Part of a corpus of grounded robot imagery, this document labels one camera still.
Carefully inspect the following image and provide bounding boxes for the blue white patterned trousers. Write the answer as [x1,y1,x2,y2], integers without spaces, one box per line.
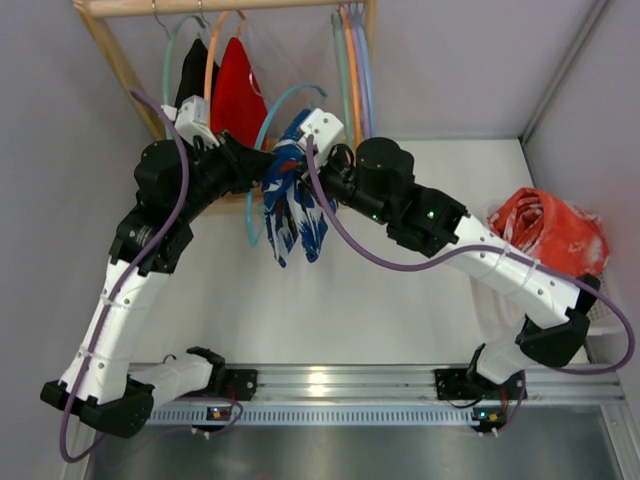
[261,108,329,268]

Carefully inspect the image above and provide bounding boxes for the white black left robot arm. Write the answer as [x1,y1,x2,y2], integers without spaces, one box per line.
[41,132,276,438]

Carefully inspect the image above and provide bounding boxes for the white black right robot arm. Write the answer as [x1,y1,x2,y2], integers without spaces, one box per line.
[301,136,599,392]

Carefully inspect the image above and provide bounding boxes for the red trousers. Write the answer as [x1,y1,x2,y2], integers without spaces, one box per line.
[210,37,267,147]

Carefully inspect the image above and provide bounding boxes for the empty orange hanger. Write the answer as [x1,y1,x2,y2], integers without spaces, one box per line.
[338,6,363,147]

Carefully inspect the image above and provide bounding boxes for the black trousers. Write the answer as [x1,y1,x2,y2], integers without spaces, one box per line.
[174,38,208,109]

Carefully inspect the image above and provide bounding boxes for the green hanger with black trousers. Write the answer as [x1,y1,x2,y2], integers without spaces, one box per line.
[162,14,207,107]

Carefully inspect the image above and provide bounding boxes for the orange hanger with red trousers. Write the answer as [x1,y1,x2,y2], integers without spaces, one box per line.
[204,9,247,102]

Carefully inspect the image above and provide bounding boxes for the empty green hanger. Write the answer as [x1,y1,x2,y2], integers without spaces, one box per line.
[331,11,354,147]

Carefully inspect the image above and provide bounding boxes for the wooden clothes rack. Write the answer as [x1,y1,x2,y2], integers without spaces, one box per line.
[71,0,378,215]

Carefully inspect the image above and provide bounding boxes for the white plastic basket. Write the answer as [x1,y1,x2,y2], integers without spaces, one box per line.
[470,199,629,346]

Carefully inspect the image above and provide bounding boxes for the orange white patterned garment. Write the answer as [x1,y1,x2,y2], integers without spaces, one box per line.
[487,187,610,277]

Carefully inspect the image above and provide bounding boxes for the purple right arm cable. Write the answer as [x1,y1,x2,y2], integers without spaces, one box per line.
[305,133,637,436]

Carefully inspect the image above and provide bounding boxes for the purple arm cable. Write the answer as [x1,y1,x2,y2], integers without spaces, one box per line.
[305,133,637,436]
[58,87,244,462]

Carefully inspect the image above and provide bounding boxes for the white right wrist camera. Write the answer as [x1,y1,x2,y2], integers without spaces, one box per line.
[297,108,345,167]

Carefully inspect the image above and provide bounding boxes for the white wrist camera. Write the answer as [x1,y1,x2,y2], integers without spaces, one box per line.
[161,95,220,148]
[297,108,345,167]

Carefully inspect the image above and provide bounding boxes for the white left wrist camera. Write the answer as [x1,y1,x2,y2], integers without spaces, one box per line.
[161,95,220,148]

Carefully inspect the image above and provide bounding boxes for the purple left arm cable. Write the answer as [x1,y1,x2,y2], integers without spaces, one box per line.
[58,87,244,462]

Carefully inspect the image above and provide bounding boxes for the aluminium mounting rail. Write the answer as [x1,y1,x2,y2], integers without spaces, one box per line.
[129,363,626,401]

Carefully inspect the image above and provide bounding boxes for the grey slotted cable duct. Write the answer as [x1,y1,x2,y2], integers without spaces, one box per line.
[147,404,479,427]

